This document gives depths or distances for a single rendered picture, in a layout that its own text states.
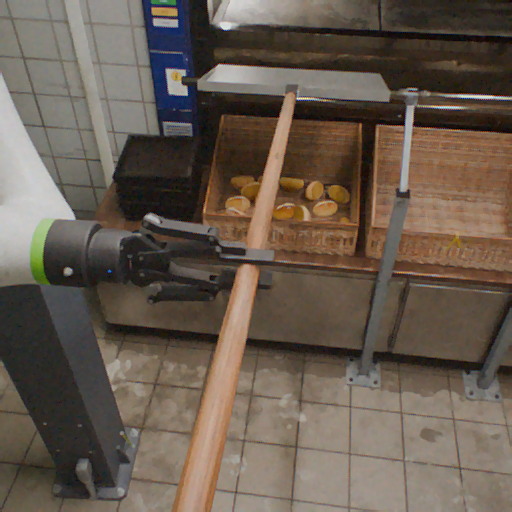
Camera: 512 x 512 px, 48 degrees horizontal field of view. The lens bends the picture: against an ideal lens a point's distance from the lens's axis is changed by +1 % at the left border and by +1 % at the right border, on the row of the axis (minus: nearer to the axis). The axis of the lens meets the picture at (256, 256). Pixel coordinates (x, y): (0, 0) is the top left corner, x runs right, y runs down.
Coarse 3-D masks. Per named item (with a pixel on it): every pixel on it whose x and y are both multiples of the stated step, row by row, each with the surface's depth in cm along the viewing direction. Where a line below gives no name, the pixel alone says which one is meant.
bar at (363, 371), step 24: (408, 96) 175; (432, 96) 175; (456, 96) 174; (480, 96) 174; (504, 96) 173; (408, 120) 177; (408, 144) 177; (408, 192) 176; (384, 264) 195; (384, 288) 203; (504, 336) 212; (360, 360) 236; (360, 384) 237; (480, 384) 233
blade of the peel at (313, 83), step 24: (216, 72) 188; (240, 72) 189; (264, 72) 190; (288, 72) 191; (312, 72) 192; (336, 72) 194; (312, 96) 165; (336, 96) 164; (360, 96) 163; (384, 96) 163
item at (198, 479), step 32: (288, 96) 152; (288, 128) 130; (256, 224) 85; (256, 288) 72; (224, 320) 65; (224, 352) 59; (224, 384) 55; (224, 416) 52; (192, 448) 48; (192, 480) 45
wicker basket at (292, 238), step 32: (224, 128) 230; (256, 128) 228; (320, 128) 226; (352, 128) 224; (224, 160) 237; (256, 160) 235; (288, 160) 234; (320, 160) 232; (352, 160) 230; (224, 192) 235; (288, 192) 235; (352, 192) 226; (224, 224) 206; (288, 224) 202; (320, 224) 200; (352, 224) 199
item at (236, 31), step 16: (224, 32) 208; (240, 32) 207; (256, 32) 207; (272, 32) 206; (288, 32) 205; (304, 32) 205; (320, 32) 205; (336, 32) 205; (352, 32) 205; (368, 32) 205; (384, 32) 205; (400, 32) 205; (416, 32) 205; (400, 48) 204; (416, 48) 203; (432, 48) 202; (448, 48) 202; (464, 48) 201; (480, 48) 200; (496, 48) 200
